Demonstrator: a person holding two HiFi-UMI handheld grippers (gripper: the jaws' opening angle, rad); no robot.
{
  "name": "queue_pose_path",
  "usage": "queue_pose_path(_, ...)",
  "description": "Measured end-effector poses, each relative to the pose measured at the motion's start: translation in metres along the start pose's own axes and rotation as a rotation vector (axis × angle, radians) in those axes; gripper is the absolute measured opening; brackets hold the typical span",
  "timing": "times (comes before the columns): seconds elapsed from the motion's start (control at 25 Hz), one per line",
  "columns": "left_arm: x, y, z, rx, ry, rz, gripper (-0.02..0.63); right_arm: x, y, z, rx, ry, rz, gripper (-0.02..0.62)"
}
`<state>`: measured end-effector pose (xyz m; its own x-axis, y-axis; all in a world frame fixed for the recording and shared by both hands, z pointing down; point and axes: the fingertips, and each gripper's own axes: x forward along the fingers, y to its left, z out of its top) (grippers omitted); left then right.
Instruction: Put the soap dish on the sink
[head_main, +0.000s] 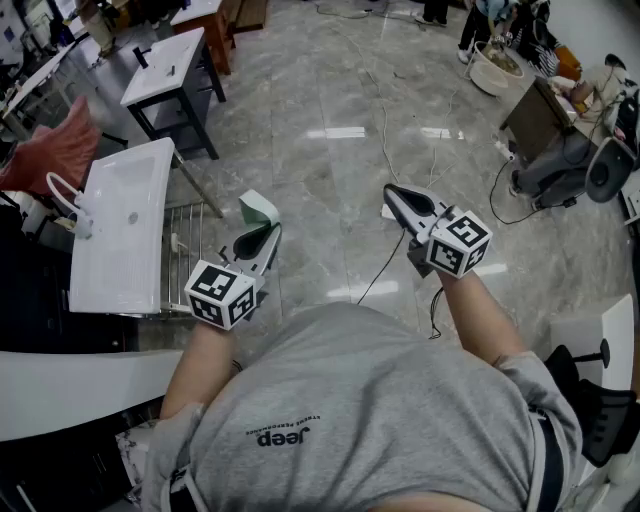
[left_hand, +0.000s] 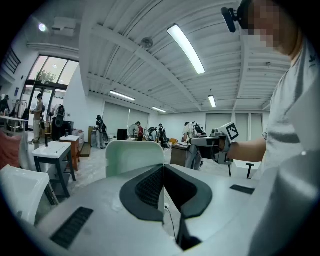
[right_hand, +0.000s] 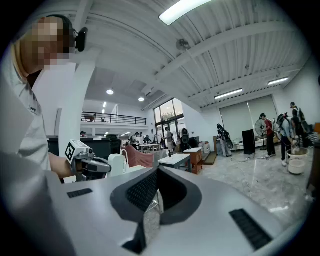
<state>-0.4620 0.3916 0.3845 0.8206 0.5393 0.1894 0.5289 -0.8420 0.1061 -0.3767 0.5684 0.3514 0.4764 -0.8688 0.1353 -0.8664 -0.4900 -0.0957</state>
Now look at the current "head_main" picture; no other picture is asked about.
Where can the white round tub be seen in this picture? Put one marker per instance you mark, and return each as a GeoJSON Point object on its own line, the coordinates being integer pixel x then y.
{"type": "Point", "coordinates": [487, 82]}

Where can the curved white sink basin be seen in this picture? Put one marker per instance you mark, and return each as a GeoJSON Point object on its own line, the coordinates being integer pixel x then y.
{"type": "Point", "coordinates": [120, 260]}

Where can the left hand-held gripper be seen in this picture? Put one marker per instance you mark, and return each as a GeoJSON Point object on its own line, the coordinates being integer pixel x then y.
{"type": "Point", "coordinates": [220, 295]}

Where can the metal rack stand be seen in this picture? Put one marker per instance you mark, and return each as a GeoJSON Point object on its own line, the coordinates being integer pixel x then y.
{"type": "Point", "coordinates": [197, 185]}

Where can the wooden pallet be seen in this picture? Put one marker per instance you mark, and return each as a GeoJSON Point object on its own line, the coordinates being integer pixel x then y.
{"type": "Point", "coordinates": [252, 15]}

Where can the white table with dark legs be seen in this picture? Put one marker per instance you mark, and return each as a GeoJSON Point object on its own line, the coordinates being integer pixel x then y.
{"type": "Point", "coordinates": [199, 129]}

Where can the white curved counter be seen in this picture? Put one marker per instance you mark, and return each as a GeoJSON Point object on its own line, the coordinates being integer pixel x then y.
{"type": "Point", "coordinates": [75, 390]}

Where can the pink towel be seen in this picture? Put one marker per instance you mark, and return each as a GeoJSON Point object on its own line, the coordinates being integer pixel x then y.
{"type": "Point", "coordinates": [55, 150]}

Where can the brown wooden table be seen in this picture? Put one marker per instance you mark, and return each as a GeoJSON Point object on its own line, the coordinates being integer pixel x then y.
{"type": "Point", "coordinates": [535, 120]}

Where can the wooden-rimmed round basin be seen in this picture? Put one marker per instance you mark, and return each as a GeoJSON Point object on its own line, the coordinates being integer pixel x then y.
{"type": "Point", "coordinates": [505, 62]}

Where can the person's left forearm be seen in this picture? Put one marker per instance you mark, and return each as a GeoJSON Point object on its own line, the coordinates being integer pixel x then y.
{"type": "Point", "coordinates": [200, 365]}

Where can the orange bag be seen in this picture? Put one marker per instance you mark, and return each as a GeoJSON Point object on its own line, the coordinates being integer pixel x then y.
{"type": "Point", "coordinates": [567, 60]}

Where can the black cabinet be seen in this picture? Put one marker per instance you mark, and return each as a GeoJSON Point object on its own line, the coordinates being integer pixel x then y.
{"type": "Point", "coordinates": [30, 280]}

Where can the person's grey t-shirt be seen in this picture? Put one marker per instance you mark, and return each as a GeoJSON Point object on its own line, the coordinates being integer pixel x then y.
{"type": "Point", "coordinates": [350, 400]}

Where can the white loop faucet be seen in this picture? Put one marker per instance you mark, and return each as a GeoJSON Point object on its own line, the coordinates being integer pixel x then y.
{"type": "Point", "coordinates": [84, 225]}

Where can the wooden cabinet with white top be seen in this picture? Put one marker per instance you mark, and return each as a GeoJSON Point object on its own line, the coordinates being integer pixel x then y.
{"type": "Point", "coordinates": [220, 37]}

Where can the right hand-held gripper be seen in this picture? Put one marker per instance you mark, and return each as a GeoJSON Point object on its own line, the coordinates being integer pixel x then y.
{"type": "Point", "coordinates": [457, 245]}

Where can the tall black faucet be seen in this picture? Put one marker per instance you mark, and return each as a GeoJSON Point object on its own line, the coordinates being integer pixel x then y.
{"type": "Point", "coordinates": [143, 59]}

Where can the person's right forearm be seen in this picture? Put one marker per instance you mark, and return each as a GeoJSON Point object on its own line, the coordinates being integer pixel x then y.
{"type": "Point", "coordinates": [475, 320]}

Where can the flat white sink basin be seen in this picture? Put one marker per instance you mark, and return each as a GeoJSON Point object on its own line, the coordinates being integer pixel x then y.
{"type": "Point", "coordinates": [155, 80]}

